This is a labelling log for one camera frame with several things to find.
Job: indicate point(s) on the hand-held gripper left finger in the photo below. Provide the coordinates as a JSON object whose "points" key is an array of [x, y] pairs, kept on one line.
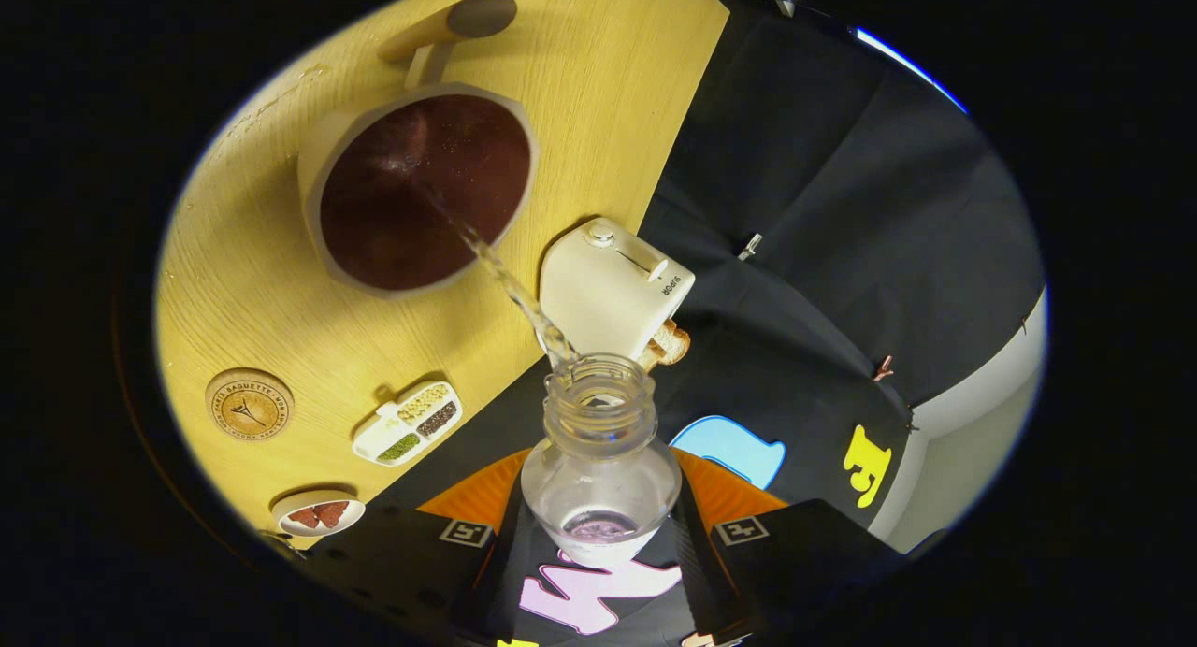
{"points": [[500, 572]]}

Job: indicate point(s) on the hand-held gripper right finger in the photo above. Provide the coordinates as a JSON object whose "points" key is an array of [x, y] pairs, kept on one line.
{"points": [[701, 572]]}

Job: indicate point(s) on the clear glass bottle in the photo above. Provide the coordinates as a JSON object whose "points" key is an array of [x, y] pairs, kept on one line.
{"points": [[598, 413]]}

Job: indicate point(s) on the clear juice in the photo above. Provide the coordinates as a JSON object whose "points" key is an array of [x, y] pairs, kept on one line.
{"points": [[510, 287]]}

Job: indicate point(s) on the round cork coaster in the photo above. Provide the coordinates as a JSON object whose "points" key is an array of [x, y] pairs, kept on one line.
{"points": [[249, 405]]}

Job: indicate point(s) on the white divided grain dish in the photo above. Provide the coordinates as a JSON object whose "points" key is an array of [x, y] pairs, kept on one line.
{"points": [[407, 424]]}

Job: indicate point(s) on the brown meat patty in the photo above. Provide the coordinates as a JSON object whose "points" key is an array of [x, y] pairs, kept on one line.
{"points": [[334, 513], [304, 517]]}

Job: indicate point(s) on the white round plate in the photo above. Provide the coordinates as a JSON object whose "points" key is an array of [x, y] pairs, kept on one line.
{"points": [[318, 531]]}

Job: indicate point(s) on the toasted bread slice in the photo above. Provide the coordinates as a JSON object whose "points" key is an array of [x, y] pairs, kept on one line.
{"points": [[652, 357], [675, 340]]}

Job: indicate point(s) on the pink cloth clip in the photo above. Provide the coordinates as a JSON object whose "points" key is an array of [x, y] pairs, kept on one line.
{"points": [[884, 368]]}

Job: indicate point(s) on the white toaster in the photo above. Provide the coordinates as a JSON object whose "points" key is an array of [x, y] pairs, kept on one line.
{"points": [[603, 292]]}

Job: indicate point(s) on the silver metal clip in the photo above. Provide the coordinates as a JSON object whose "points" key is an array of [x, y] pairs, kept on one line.
{"points": [[749, 247]]}

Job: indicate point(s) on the wooden table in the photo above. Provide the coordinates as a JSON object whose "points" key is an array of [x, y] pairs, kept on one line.
{"points": [[598, 114]]}

